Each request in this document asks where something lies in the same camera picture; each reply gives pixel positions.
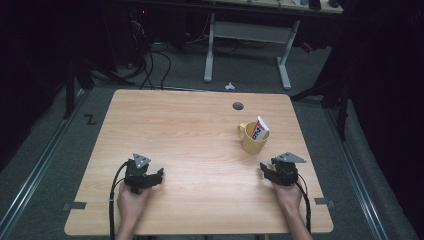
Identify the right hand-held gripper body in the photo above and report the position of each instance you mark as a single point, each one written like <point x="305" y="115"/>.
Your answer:
<point x="286" y="170"/>

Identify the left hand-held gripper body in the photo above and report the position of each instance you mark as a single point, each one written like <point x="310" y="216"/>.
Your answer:
<point x="137" y="173"/>

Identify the yellow mug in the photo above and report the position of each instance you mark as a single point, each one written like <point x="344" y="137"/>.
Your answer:
<point x="253" y="141"/>

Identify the white toothpaste tube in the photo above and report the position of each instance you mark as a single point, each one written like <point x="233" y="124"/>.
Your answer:
<point x="261" y="129"/>

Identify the person's right hand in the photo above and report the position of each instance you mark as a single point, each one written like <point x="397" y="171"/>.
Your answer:
<point x="288" y="196"/>

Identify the person's left hand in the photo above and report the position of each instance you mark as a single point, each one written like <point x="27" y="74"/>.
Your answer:
<point x="132" y="203"/>

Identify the grey tape strip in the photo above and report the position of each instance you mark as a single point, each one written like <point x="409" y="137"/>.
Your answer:
<point x="76" y="206"/>
<point x="324" y="202"/>

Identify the grey table grommet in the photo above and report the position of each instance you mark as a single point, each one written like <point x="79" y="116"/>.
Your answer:
<point x="238" y="106"/>

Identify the black metal stand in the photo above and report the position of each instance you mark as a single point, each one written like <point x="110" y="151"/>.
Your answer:
<point x="341" y="110"/>
<point x="70" y="90"/>

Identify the crumpled white paper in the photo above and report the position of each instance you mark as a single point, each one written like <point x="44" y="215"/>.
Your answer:
<point x="229" y="86"/>

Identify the small red object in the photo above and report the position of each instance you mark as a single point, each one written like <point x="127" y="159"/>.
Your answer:
<point x="307" y="47"/>

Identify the grey desk with wooden top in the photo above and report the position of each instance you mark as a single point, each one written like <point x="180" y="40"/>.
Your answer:
<point x="248" y="33"/>

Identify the dark computer tower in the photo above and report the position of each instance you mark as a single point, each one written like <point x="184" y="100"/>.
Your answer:
<point x="138" y="33"/>

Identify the metal floor rail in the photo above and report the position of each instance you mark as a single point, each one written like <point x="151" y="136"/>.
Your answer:
<point x="36" y="173"/>
<point x="356" y="173"/>

